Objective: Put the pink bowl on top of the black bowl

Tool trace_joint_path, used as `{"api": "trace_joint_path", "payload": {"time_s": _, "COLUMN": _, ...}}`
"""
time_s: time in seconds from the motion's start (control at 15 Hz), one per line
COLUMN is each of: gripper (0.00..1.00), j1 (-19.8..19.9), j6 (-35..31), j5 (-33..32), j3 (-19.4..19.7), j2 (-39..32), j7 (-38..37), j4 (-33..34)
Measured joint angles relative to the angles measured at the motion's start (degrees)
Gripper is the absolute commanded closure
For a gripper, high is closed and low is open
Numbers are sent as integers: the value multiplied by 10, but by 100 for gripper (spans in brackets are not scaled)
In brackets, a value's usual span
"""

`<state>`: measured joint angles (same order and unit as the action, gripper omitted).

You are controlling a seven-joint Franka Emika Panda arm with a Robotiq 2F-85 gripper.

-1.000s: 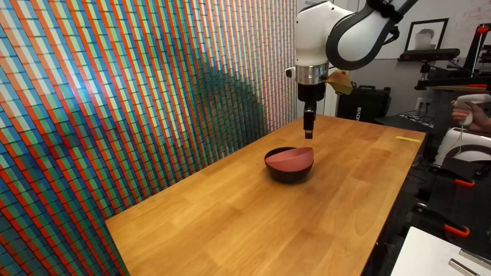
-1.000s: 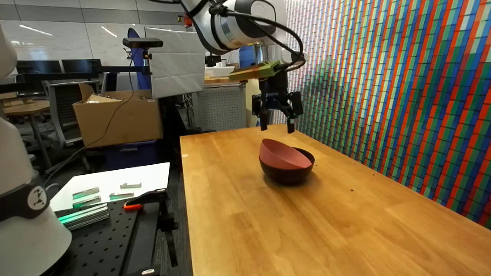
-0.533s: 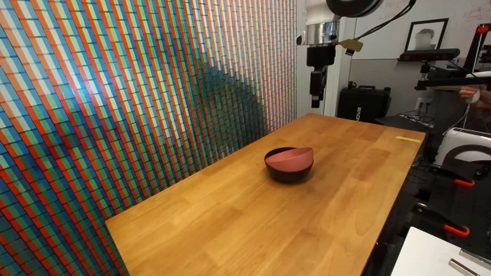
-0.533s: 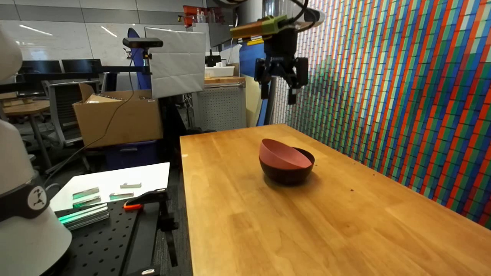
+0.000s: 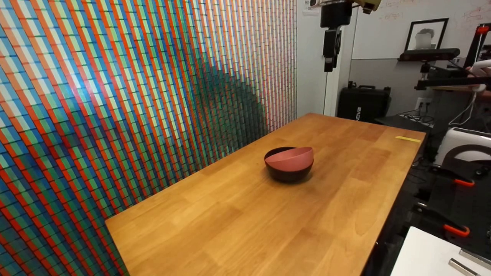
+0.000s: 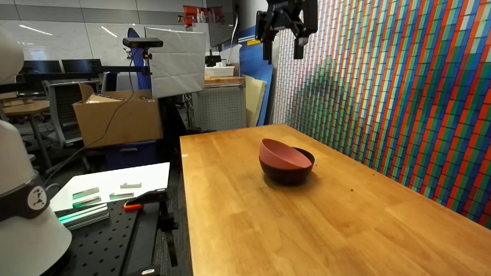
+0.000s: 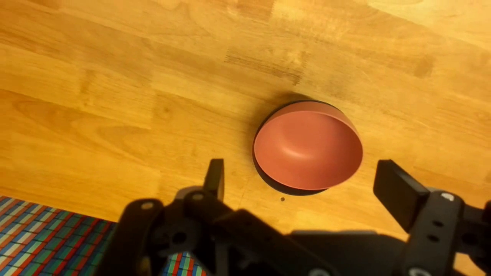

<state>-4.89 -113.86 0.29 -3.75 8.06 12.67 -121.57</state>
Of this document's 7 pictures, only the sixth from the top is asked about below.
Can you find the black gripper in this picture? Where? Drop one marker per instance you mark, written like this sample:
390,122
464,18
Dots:
289,16

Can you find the pink bowl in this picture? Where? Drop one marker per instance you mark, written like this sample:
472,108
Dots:
281,156

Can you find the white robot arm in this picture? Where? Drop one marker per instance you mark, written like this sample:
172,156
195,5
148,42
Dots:
20,169

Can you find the black bowl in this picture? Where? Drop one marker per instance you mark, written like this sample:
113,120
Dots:
289,176

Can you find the blue upright board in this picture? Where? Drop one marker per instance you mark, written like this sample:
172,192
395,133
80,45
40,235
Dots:
255,62

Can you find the beige upright board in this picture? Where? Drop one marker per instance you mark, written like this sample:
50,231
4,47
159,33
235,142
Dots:
254,100

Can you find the white square panel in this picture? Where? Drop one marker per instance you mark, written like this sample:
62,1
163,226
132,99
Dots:
177,62

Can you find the multicoloured striped backdrop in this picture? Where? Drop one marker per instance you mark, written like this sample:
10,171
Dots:
399,93

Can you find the brown cardboard box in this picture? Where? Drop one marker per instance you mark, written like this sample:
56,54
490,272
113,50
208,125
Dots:
120,120

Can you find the blue plastic crate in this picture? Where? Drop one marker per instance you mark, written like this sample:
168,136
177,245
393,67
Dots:
131,156

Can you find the dark computer monitor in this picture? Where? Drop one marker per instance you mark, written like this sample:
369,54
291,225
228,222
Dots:
82,67
40,67

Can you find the white paper sheet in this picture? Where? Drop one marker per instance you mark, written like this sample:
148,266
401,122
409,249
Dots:
117,182

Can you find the short silver metal bar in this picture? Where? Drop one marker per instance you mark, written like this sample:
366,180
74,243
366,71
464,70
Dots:
86,192
122,195

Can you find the grey office chair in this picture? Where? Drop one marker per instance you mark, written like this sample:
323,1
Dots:
63,110

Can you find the long silver metal tube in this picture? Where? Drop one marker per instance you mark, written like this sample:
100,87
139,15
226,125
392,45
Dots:
82,215

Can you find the round wooden table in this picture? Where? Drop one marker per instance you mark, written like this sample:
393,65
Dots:
25,108

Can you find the black perforated mounting board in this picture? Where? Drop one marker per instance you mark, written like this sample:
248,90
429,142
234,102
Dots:
102,246

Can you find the black camera on tripod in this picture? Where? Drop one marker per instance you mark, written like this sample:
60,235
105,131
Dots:
142,44

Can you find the black clamp post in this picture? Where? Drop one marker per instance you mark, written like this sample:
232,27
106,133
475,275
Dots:
166,225

